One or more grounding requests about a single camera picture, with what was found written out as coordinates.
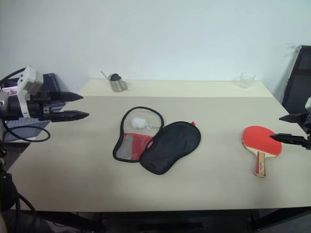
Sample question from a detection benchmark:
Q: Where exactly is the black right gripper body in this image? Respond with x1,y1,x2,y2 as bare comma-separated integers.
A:
300,111,311,150

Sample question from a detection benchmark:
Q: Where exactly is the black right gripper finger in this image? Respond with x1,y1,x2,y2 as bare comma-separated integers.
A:
269,133,307,147
278,112,308,123

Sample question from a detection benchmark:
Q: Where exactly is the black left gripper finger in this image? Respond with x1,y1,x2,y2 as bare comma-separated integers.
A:
50,91,84,103
50,110,90,123

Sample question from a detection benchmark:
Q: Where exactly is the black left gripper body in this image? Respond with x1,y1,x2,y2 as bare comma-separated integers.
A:
27,90,66,123

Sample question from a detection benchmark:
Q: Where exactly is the red table tennis paddle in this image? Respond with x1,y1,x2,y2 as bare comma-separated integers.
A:
241,125,283,179

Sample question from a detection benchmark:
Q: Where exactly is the black red paddle case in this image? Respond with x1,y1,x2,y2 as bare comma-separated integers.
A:
112,106,202,176

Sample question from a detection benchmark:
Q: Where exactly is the grey open laptop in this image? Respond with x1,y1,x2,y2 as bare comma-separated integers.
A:
0,72,67,142

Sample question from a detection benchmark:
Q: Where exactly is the black office chair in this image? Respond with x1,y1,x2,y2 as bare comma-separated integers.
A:
281,45,311,115

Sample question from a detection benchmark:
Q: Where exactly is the stainless steel cup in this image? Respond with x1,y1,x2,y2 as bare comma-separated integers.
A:
109,73,128,93

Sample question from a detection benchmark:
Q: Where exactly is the clear glass measuring cup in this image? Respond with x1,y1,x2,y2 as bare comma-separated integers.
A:
234,71,257,89

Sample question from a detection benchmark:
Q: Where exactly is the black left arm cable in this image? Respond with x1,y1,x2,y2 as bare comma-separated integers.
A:
0,67,51,143

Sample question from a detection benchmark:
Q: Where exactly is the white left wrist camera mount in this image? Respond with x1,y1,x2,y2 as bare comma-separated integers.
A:
17,66,44,120

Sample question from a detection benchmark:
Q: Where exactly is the black table frame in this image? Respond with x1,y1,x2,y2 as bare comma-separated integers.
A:
36,206,311,233

